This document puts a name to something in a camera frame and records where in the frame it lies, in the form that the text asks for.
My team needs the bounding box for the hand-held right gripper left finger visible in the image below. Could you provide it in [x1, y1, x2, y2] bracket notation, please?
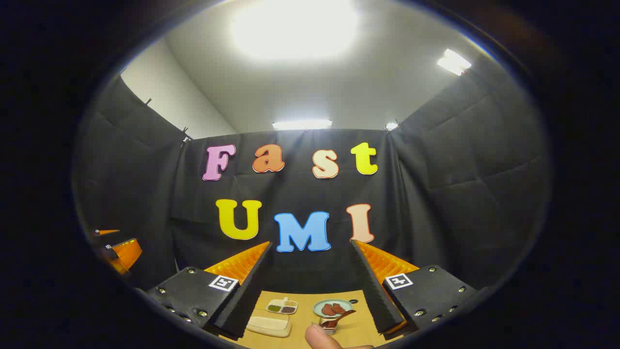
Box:
[145, 241, 274, 340]

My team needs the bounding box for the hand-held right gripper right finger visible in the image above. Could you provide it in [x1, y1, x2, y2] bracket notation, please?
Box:
[351, 239, 479, 336]

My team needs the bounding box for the brown wooden spoon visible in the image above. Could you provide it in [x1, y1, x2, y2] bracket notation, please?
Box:
[320, 310, 357, 330]

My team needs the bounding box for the cream rectangular box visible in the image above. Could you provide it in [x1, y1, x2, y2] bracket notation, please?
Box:
[246, 310, 293, 338]

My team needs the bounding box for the white divided dish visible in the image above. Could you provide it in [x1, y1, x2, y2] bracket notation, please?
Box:
[266, 297, 299, 315]

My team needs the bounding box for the pale green plate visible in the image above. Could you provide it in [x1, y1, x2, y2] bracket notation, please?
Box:
[313, 299, 354, 319]

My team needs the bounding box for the black backdrop cloth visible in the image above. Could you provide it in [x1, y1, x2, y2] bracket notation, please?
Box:
[73, 73, 550, 296]

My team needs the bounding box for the rectangular ceiling light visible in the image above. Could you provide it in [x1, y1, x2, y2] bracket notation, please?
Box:
[272, 120, 333, 131]
[437, 48, 472, 77]

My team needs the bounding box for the large bright ceiling light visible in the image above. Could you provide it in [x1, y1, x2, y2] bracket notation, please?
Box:
[232, 0, 360, 60]

